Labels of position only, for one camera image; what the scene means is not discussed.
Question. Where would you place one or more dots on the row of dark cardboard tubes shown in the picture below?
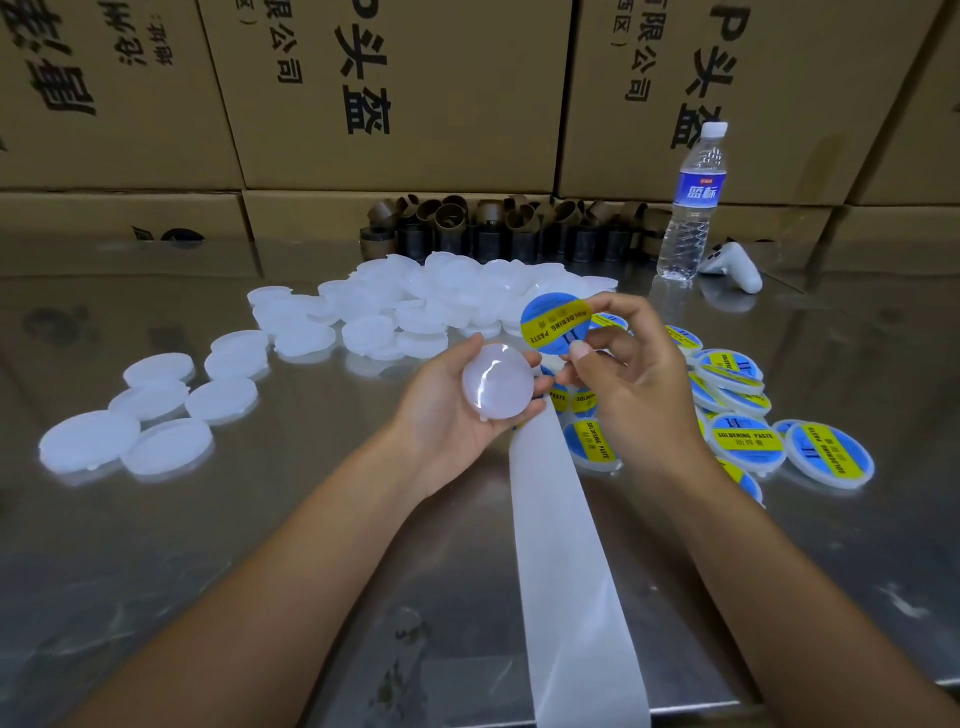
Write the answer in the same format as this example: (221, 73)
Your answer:
(468, 230)

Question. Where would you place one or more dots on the person's right forearm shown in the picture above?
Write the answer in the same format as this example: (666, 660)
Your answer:
(825, 615)

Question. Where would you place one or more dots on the stack of brown cardboard boxes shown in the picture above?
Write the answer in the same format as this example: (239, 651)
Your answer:
(405, 90)

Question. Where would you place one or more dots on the white handheld controller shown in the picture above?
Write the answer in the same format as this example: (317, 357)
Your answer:
(732, 267)

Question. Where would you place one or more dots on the clear plastic water bottle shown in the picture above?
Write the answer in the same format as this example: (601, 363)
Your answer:
(692, 203)

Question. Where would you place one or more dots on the person's left hand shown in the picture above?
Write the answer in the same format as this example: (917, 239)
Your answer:
(428, 435)

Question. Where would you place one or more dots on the person's left forearm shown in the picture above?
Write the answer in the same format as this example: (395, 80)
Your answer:
(240, 623)

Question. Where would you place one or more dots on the sticker roll with backing strip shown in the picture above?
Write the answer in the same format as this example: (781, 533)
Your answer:
(578, 600)

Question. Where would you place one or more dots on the pile of white plastic lids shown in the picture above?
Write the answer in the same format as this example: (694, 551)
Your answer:
(390, 293)

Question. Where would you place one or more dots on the person's right hand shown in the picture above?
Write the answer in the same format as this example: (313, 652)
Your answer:
(645, 398)

